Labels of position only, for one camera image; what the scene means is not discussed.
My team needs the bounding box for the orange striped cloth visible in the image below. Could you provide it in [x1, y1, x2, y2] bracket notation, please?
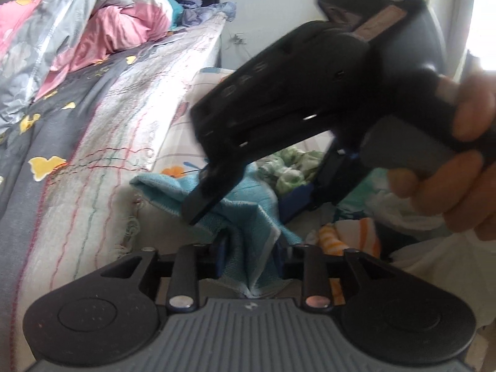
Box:
[304, 218, 381, 259]

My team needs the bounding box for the teal checkered towel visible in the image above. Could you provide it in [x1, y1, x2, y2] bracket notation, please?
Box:
[130, 165, 302, 298]

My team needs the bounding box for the person's right hand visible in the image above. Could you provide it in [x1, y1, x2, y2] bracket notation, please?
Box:
[387, 72, 495, 241]

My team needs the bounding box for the green scrunchie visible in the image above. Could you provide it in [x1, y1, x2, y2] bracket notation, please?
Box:
[256, 146, 324, 197]

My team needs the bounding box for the blue clothes pile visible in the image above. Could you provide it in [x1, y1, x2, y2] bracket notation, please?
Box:
[168, 0, 237, 28]

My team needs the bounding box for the pink and grey duvet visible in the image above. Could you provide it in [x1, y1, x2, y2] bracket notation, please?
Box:
[1, 0, 173, 129]

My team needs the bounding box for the wall power socket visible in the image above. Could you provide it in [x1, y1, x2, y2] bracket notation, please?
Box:
[229, 34, 247, 46]

